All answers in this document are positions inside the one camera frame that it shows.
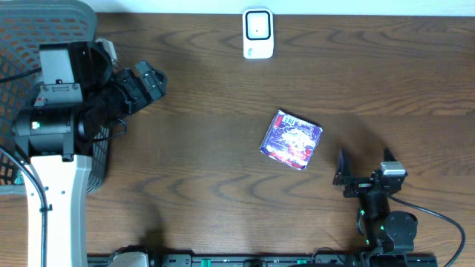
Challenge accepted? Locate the white barcode scanner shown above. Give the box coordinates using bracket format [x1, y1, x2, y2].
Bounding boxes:
[242, 8, 275, 59]

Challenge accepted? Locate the black mounting rail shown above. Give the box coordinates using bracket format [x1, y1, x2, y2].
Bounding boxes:
[88, 254, 438, 267]

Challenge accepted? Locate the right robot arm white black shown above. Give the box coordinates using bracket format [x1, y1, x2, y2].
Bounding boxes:
[332, 148, 418, 254]

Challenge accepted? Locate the purple pink snack packet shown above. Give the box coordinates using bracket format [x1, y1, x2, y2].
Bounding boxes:
[260, 110, 323, 170]

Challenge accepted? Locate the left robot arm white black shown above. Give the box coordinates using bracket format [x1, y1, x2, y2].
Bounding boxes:
[12, 41, 168, 266]

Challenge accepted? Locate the grey plastic mesh basket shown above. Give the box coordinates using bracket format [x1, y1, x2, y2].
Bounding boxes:
[0, 0, 112, 196]

